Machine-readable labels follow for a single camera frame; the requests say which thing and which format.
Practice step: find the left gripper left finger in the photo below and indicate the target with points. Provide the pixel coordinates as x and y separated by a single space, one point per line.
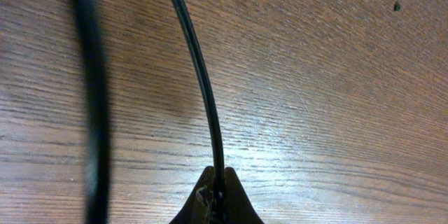
198 206

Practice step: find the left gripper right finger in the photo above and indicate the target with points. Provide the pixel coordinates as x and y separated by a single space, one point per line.
238 208

